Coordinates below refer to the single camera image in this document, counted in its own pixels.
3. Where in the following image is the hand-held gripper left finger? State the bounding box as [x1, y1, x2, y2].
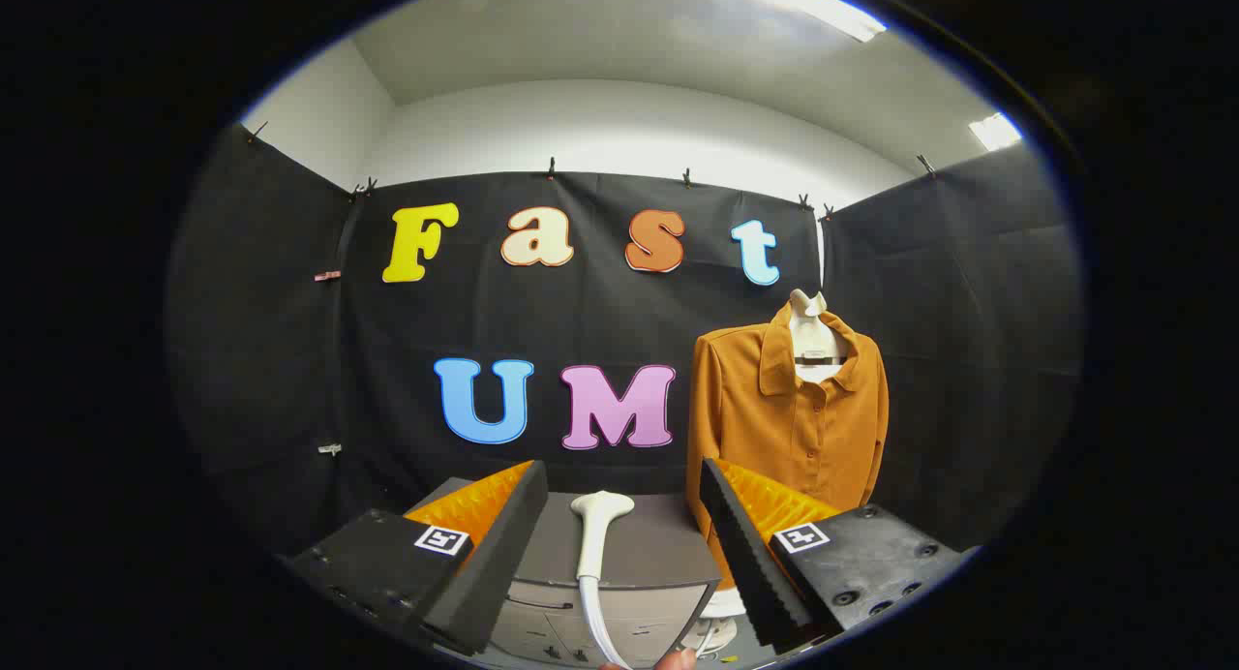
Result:
[281, 460, 549, 657]

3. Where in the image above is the white garment steamer head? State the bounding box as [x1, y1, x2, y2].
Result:
[569, 490, 637, 670]

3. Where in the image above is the orange button-up shirt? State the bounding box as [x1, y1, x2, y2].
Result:
[685, 300, 890, 594]

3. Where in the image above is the long ceiling light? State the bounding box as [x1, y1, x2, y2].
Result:
[697, 0, 888, 44]

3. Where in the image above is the row of black cloth clips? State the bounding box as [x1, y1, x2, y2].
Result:
[247, 121, 937, 222]

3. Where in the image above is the small ceiling light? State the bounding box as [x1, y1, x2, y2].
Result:
[970, 112, 1023, 152]

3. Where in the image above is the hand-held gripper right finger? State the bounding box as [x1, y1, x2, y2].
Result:
[699, 457, 974, 656]

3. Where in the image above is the white steamer base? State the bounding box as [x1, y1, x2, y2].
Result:
[695, 591, 748, 656]

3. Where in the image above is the white clothes hanger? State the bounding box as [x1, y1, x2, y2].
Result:
[786, 289, 853, 385]

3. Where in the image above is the grey cabinet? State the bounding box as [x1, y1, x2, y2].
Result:
[407, 476, 722, 666]

